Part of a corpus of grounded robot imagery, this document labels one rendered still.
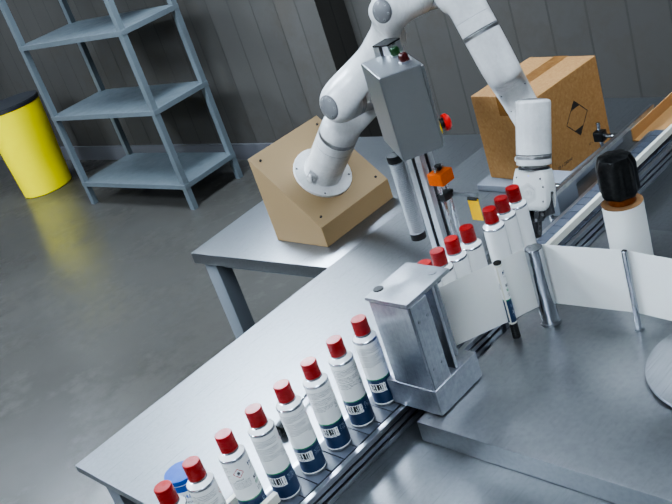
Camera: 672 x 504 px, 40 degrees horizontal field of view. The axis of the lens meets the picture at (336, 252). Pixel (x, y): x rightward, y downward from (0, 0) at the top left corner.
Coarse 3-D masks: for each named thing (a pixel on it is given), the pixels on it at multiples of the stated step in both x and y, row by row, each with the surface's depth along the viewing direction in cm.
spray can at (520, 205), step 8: (512, 184) 218; (512, 192) 215; (520, 192) 217; (512, 200) 216; (520, 200) 217; (512, 208) 217; (520, 208) 216; (528, 208) 219; (520, 216) 217; (528, 216) 218; (520, 224) 218; (528, 224) 219; (528, 232) 219; (528, 240) 220
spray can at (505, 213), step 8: (496, 200) 213; (504, 200) 212; (496, 208) 214; (504, 208) 213; (504, 216) 213; (512, 216) 213; (512, 224) 214; (512, 232) 215; (520, 232) 217; (512, 240) 215; (520, 240) 216; (512, 248) 216; (520, 248) 217
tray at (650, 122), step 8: (664, 104) 291; (656, 112) 288; (664, 112) 291; (648, 120) 285; (656, 120) 287; (664, 120) 285; (632, 128) 278; (640, 128) 282; (648, 128) 284; (656, 128) 282; (664, 128) 280; (632, 136) 279; (640, 136) 280
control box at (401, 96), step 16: (368, 64) 200; (384, 64) 196; (416, 64) 189; (368, 80) 200; (384, 80) 188; (400, 80) 189; (416, 80) 189; (384, 96) 190; (400, 96) 190; (416, 96) 191; (384, 112) 196; (400, 112) 191; (416, 112) 192; (432, 112) 193; (384, 128) 203; (400, 128) 193; (416, 128) 193; (432, 128) 194; (400, 144) 194; (416, 144) 195; (432, 144) 195
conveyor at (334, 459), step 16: (640, 144) 264; (592, 192) 247; (576, 208) 242; (560, 224) 237; (544, 240) 232; (384, 416) 188; (352, 432) 187; (368, 432) 185; (352, 448) 182; (336, 464) 179; (304, 480) 178; (320, 480) 176; (304, 496) 174
